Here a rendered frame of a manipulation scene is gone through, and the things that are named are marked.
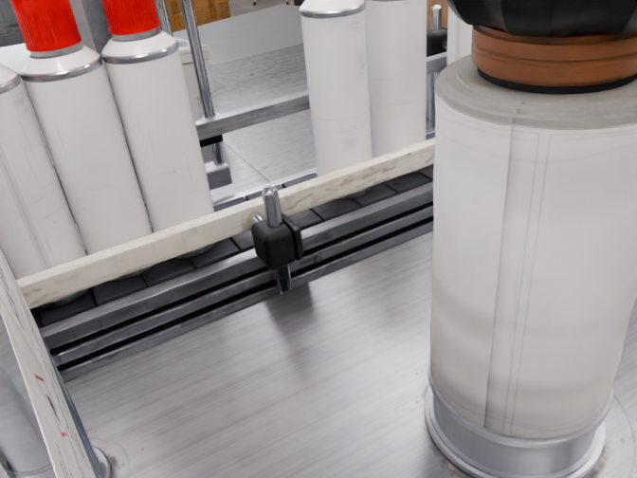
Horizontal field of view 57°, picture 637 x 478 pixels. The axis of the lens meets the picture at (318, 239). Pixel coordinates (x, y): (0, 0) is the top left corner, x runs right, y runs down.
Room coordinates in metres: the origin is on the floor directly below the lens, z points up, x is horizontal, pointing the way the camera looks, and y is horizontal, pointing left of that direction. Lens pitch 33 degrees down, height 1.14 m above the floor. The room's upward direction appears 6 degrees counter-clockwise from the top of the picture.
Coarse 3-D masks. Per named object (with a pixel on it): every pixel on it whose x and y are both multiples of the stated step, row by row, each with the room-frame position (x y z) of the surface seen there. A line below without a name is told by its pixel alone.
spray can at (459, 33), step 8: (448, 8) 0.56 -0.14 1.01; (448, 16) 0.55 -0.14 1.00; (456, 16) 0.54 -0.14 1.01; (448, 24) 0.55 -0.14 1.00; (456, 24) 0.54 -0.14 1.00; (464, 24) 0.53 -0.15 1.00; (448, 32) 0.55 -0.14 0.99; (456, 32) 0.54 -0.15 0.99; (464, 32) 0.53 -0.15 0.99; (448, 40) 0.55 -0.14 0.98; (456, 40) 0.54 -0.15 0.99; (464, 40) 0.53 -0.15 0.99; (448, 48) 0.55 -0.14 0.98; (456, 48) 0.54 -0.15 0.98; (464, 48) 0.53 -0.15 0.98; (448, 56) 0.55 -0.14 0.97; (456, 56) 0.54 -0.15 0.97; (464, 56) 0.53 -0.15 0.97; (448, 64) 0.55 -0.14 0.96
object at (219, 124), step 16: (432, 64) 0.57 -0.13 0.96; (288, 96) 0.51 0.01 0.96; (304, 96) 0.51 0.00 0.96; (240, 112) 0.48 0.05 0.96; (256, 112) 0.48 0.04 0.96; (272, 112) 0.49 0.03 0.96; (288, 112) 0.50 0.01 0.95; (208, 128) 0.47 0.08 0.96; (224, 128) 0.47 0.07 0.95; (240, 128) 0.48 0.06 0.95
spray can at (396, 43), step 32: (384, 0) 0.49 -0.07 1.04; (416, 0) 0.49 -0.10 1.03; (384, 32) 0.49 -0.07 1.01; (416, 32) 0.49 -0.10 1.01; (384, 64) 0.49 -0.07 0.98; (416, 64) 0.49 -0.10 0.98; (384, 96) 0.49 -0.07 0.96; (416, 96) 0.49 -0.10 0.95; (384, 128) 0.50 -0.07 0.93; (416, 128) 0.49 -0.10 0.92
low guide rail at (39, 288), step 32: (384, 160) 0.45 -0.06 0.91; (416, 160) 0.47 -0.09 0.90; (288, 192) 0.42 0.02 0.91; (320, 192) 0.43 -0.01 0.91; (352, 192) 0.44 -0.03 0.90; (192, 224) 0.38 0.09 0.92; (224, 224) 0.39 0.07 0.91; (96, 256) 0.35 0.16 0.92; (128, 256) 0.36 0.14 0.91; (160, 256) 0.36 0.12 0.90; (32, 288) 0.33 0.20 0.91; (64, 288) 0.33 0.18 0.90
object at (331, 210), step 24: (432, 168) 0.50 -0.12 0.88; (384, 192) 0.46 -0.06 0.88; (288, 216) 0.44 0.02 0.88; (312, 216) 0.43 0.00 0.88; (336, 216) 0.43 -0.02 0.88; (240, 240) 0.41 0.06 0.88; (168, 264) 0.38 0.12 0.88; (192, 264) 0.39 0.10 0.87; (96, 288) 0.36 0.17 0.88; (120, 288) 0.36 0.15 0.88; (144, 288) 0.36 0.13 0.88; (48, 312) 0.34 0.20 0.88; (72, 312) 0.34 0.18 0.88
